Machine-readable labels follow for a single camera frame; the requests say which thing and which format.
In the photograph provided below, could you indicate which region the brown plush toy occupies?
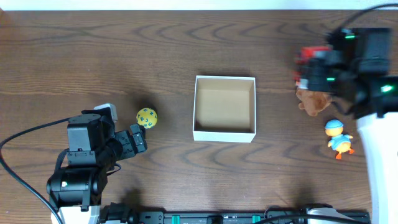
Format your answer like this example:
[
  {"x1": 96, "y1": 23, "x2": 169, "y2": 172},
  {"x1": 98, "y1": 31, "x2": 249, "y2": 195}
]
[{"x1": 295, "y1": 88, "x2": 332, "y2": 116}]

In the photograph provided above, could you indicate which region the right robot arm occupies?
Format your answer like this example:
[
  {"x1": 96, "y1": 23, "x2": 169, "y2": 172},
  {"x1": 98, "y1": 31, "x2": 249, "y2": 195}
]
[{"x1": 295, "y1": 28, "x2": 397, "y2": 223}]

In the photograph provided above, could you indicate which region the orange duck toy blue hat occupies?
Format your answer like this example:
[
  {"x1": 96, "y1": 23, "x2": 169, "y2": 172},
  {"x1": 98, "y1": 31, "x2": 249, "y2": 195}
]
[{"x1": 325, "y1": 119, "x2": 355, "y2": 160}]

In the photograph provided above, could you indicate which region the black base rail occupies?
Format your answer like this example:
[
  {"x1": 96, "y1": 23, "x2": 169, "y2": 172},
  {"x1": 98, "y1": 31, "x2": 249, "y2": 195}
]
[{"x1": 96, "y1": 203, "x2": 371, "y2": 224}]

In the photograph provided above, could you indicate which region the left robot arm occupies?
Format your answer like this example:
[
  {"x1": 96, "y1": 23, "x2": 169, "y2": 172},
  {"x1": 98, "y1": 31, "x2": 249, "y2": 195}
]
[{"x1": 47, "y1": 110, "x2": 147, "y2": 223}]

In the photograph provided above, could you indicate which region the yellow letter ball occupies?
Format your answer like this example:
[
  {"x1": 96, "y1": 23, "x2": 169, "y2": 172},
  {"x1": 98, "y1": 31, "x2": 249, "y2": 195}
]
[{"x1": 136, "y1": 108, "x2": 158, "y2": 129}]

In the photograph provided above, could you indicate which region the white cardboard box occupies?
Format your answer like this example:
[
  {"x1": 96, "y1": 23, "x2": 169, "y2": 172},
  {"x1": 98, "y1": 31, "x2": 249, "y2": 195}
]
[{"x1": 192, "y1": 75, "x2": 257, "y2": 143}]

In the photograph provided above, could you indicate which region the red toy truck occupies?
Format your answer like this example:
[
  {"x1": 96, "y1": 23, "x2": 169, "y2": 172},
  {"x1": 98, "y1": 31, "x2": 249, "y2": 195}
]
[{"x1": 293, "y1": 46, "x2": 330, "y2": 87}]

